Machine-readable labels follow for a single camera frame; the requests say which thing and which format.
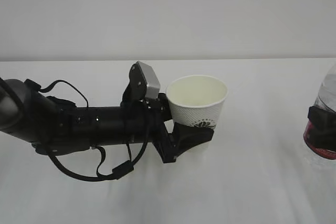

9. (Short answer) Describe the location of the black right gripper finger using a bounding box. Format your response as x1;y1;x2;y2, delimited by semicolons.
306;106;335;153

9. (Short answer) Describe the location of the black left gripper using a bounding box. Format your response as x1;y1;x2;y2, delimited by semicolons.
123;93;214;163

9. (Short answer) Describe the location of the clear water bottle red label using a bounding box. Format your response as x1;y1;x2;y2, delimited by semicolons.
303;66;335;169

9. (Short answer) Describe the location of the white paper cup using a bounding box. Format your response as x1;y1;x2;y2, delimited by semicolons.
165;75;228;130

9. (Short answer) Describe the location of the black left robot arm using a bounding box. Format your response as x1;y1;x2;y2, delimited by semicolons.
1;79;214;163

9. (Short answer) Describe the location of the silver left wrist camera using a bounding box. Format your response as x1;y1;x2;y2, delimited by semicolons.
129;61;161;100

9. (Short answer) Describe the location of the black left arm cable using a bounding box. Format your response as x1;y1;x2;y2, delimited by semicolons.
39;79;150;182

